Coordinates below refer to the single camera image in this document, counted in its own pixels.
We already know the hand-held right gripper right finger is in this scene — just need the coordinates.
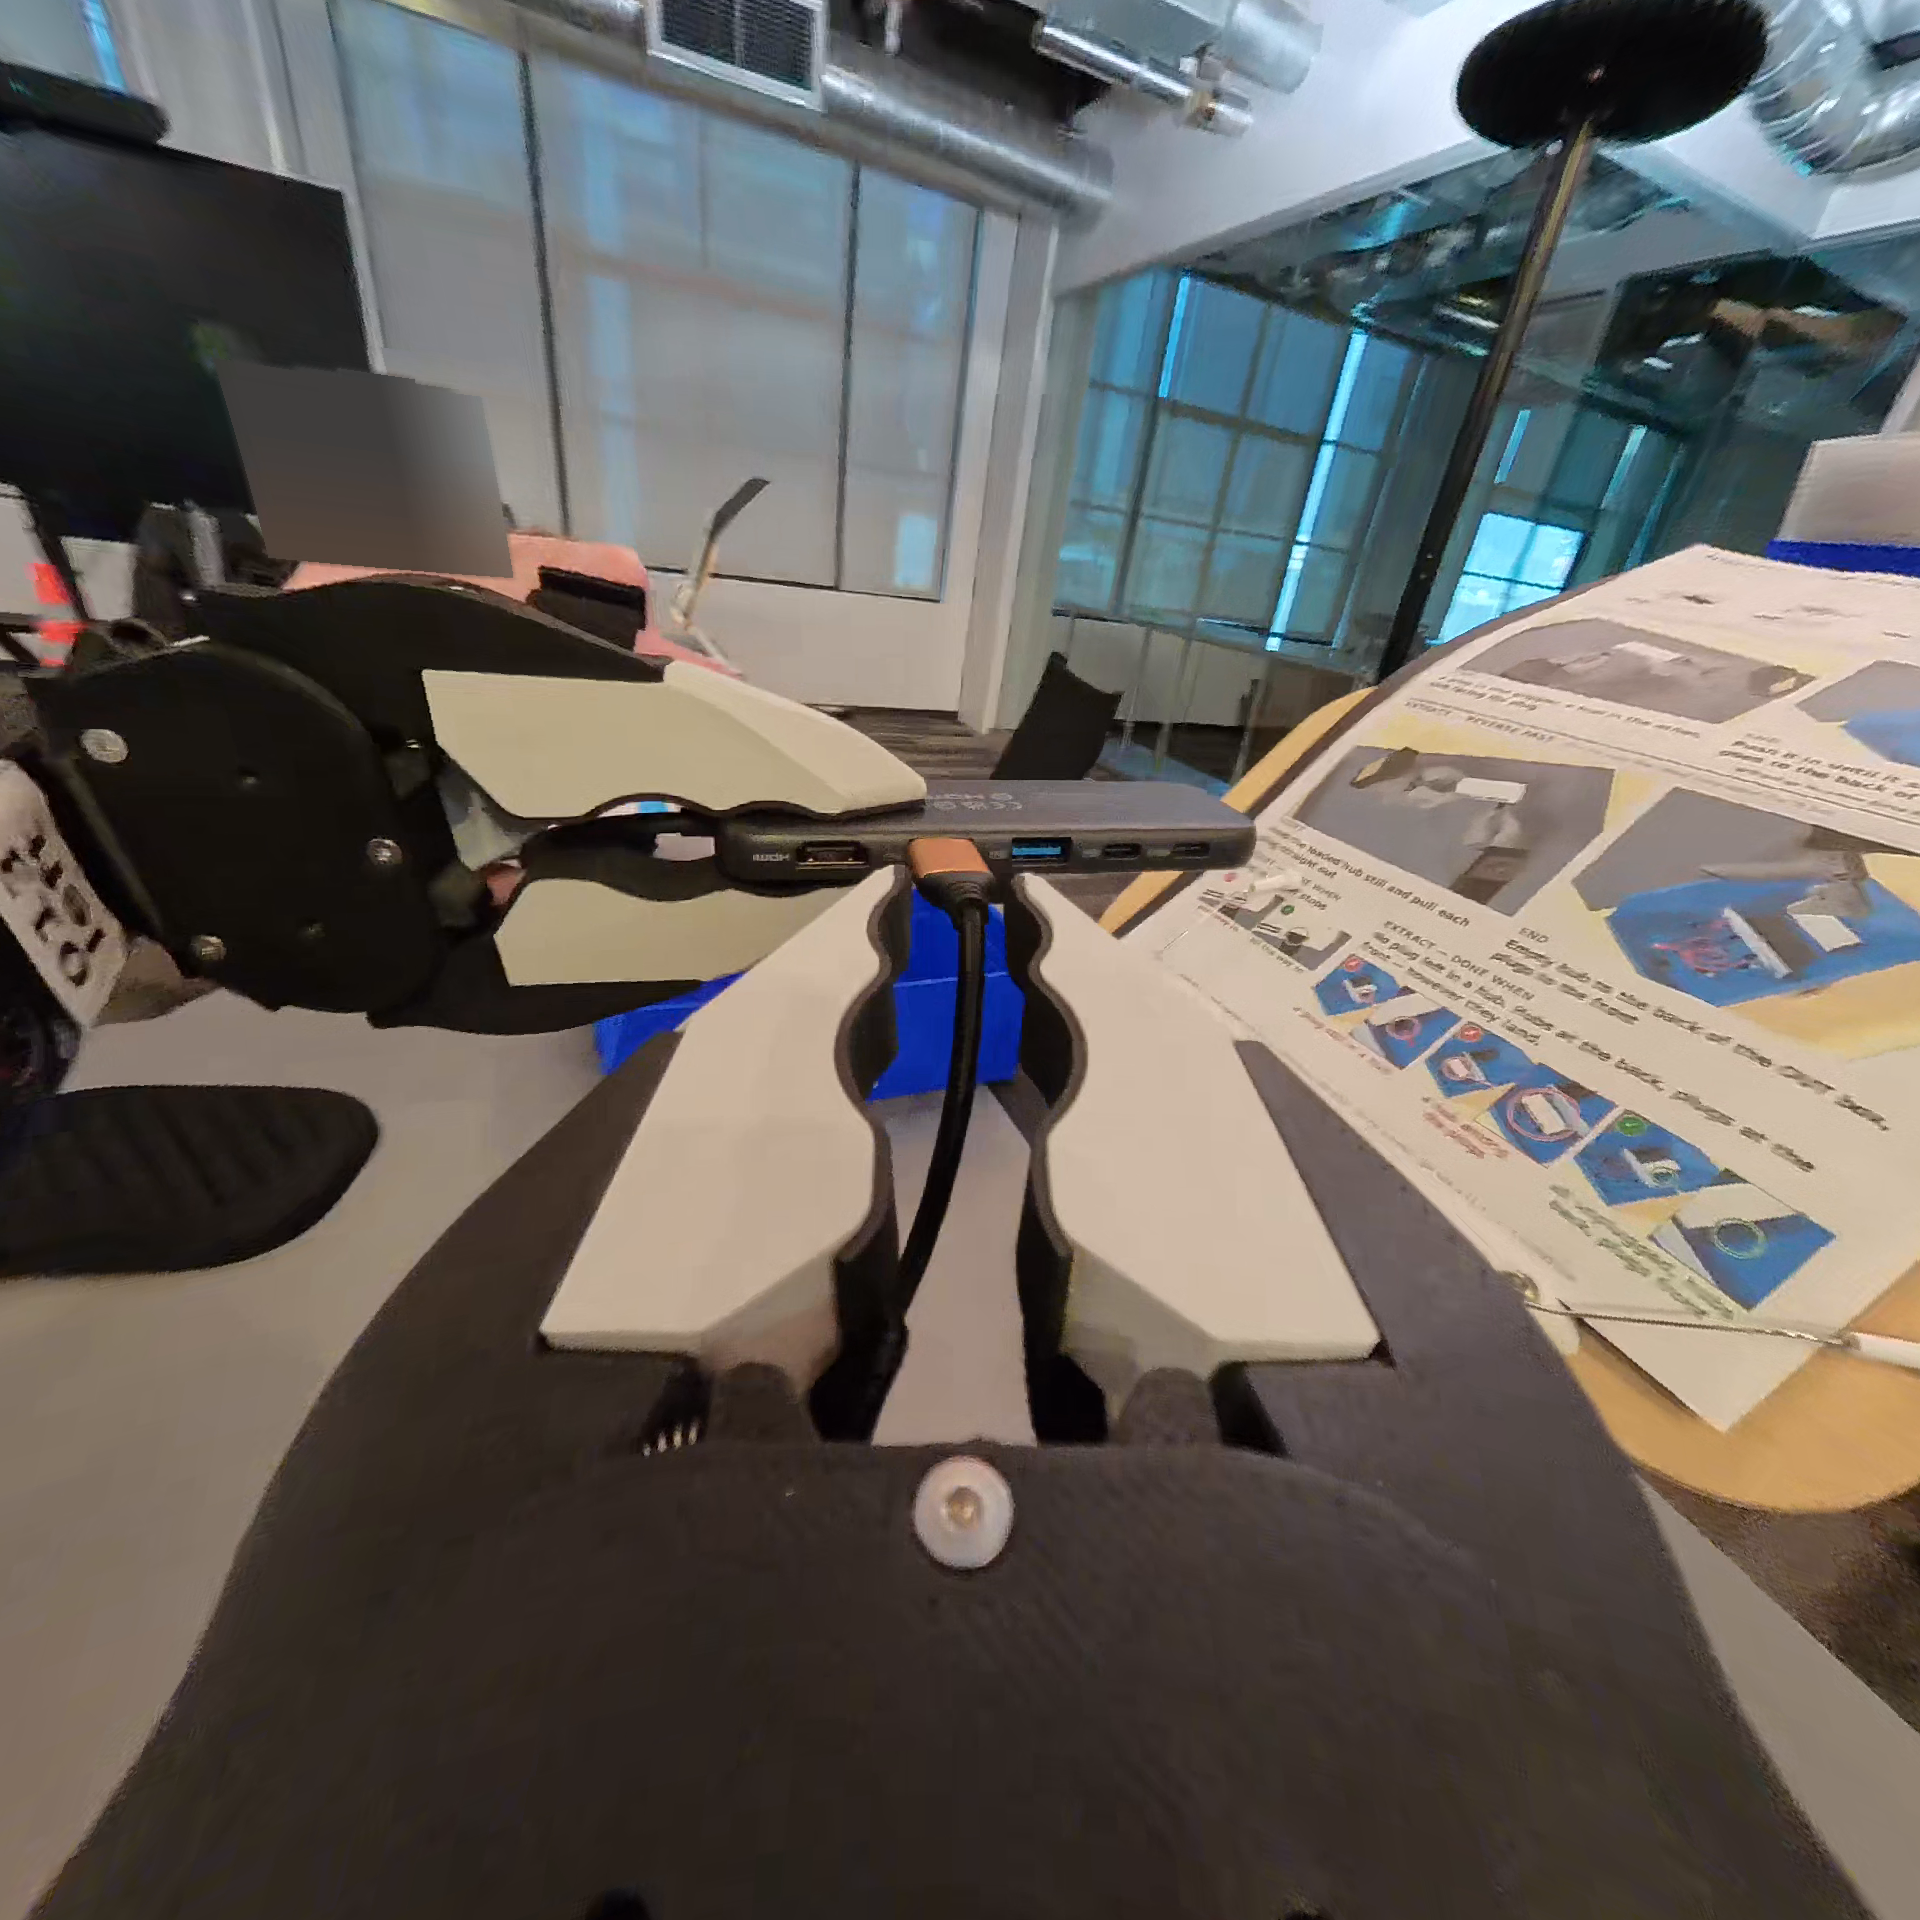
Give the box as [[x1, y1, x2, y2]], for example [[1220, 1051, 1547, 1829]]
[[1014, 872, 1389, 1402]]

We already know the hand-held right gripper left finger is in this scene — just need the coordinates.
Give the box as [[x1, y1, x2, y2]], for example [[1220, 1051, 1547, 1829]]
[[542, 872, 902, 1406]]

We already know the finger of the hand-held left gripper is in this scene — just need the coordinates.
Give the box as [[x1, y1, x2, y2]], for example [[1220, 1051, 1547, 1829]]
[[489, 864, 895, 993], [422, 660, 933, 854]]

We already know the blue plastic bin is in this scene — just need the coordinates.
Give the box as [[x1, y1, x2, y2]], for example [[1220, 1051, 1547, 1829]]
[[589, 896, 1028, 1087]]

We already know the slim hub black cable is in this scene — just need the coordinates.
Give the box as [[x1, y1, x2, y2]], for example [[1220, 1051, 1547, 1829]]
[[449, 790, 785, 900]]

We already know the black cable with orange plug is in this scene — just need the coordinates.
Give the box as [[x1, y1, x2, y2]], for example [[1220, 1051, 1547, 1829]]
[[879, 835, 1003, 1406]]

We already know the slim dark grey hub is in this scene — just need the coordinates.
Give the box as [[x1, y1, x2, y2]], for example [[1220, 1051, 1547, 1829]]
[[722, 778, 1259, 884]]

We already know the orange traffic cone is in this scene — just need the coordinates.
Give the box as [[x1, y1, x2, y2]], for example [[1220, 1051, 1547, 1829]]
[[0, 527, 79, 675]]

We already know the black rounded pad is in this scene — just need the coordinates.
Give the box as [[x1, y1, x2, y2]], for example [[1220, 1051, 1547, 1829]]
[[0, 1084, 383, 1280]]

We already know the black office chair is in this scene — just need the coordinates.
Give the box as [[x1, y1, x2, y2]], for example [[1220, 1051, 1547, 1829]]
[[989, 654, 1128, 787]]

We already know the black monitor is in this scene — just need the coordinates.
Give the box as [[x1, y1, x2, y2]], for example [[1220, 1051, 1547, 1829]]
[[0, 122, 374, 558]]

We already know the black pole with round disc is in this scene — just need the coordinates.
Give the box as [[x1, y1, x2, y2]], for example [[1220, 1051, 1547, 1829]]
[[1374, 0, 1778, 680]]

